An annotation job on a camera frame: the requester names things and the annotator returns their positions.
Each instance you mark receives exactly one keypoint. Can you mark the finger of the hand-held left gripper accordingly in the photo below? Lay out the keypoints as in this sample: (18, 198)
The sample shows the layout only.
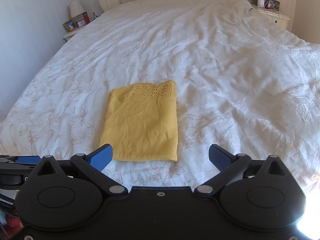
(27, 159)

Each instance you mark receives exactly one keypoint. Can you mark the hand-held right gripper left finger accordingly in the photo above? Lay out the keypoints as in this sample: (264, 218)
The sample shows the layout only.
(102, 156)

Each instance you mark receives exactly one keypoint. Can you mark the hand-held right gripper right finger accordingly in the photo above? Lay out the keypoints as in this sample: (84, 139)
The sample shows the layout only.
(220, 156)

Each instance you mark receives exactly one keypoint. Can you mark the yellow knit sweater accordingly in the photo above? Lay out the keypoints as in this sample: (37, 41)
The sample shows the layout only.
(143, 125)

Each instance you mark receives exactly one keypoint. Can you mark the white floral bedspread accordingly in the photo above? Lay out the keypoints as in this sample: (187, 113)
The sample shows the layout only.
(200, 62)

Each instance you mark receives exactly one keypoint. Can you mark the cream nightstand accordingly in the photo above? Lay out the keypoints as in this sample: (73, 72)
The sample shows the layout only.
(68, 35)
(281, 18)

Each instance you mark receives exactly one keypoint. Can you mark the small table clock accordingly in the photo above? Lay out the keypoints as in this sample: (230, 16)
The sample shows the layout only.
(80, 23)

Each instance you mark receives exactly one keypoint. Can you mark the red bottle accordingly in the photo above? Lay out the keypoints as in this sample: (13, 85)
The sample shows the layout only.
(86, 18)

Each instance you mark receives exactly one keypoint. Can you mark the white shade table lamp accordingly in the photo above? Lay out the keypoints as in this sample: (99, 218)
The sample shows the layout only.
(76, 8)

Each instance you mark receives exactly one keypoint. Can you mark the white smart speaker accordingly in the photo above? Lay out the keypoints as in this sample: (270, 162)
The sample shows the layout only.
(261, 2)

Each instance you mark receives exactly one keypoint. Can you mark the wooden photo frame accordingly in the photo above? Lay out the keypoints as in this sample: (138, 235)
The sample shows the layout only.
(273, 4)
(70, 25)

